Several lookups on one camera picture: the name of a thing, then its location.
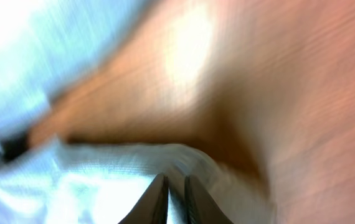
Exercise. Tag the light blue denim shorts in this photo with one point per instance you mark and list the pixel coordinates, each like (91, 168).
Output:
(44, 47)

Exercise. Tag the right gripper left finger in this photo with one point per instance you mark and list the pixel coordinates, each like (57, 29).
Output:
(152, 207)

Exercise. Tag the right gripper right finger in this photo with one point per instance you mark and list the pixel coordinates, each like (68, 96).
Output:
(200, 206)

